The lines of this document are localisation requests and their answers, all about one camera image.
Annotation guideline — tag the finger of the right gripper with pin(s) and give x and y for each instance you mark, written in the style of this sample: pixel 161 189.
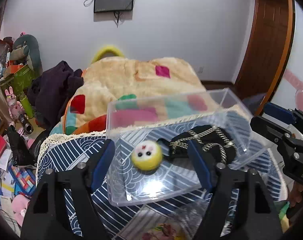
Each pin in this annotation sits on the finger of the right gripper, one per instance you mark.
pixel 284 115
pixel 267 129

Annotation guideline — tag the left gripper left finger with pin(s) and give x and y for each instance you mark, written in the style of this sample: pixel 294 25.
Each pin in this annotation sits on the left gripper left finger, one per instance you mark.
pixel 102 163

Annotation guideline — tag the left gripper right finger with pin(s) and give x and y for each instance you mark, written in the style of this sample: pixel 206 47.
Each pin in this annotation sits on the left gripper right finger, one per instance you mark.
pixel 204 165

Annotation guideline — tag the black cloth with chain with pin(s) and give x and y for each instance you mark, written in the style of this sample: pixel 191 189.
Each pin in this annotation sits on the black cloth with chain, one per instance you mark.
pixel 213 139

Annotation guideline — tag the yellow felt ball toy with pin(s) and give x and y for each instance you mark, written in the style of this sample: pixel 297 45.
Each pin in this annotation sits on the yellow felt ball toy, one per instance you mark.
pixel 147 155

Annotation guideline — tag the bagged steel wool scourer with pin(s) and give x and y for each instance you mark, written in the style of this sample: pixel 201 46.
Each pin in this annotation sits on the bagged steel wool scourer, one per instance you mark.
pixel 189 217

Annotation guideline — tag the green knitted cloth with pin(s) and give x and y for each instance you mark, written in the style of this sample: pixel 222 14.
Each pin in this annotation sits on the green knitted cloth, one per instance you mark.
pixel 284 221

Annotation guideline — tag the hand with orange sleeve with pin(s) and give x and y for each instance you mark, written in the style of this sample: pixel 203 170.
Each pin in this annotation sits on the hand with orange sleeve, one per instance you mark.
pixel 295 195

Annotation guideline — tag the clear plastic storage box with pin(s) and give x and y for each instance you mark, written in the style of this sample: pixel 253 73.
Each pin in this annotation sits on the clear plastic storage box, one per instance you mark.
pixel 151 137

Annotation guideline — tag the brown wooden door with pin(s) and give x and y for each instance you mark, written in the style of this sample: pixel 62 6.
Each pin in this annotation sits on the brown wooden door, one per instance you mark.
pixel 267 53

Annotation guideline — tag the colourful book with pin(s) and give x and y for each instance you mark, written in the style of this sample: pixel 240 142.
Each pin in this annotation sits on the colourful book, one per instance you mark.
pixel 24 178

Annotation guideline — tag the floral patterned cloth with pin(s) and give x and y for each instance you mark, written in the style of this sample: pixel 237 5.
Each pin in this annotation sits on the floral patterned cloth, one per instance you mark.
pixel 164 231

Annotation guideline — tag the pink plush toy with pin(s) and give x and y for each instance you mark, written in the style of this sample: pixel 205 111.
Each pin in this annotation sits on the pink plush toy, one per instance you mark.
pixel 19 206

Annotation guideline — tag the beige patchwork blanket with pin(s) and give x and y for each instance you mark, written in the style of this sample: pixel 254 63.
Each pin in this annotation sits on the beige patchwork blanket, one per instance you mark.
pixel 117 78

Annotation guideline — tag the dark purple garment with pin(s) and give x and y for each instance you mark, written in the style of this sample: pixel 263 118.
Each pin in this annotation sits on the dark purple garment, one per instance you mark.
pixel 50 93

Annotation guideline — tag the pink rabbit figure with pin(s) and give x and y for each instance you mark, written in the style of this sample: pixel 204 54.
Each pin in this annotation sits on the pink rabbit figure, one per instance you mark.
pixel 15 107

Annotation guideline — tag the green cardboard box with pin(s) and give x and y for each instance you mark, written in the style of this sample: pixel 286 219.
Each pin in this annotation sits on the green cardboard box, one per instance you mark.
pixel 19 81

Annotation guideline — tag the grey green plush toy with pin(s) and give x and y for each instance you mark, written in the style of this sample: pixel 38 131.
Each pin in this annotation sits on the grey green plush toy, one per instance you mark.
pixel 26 48

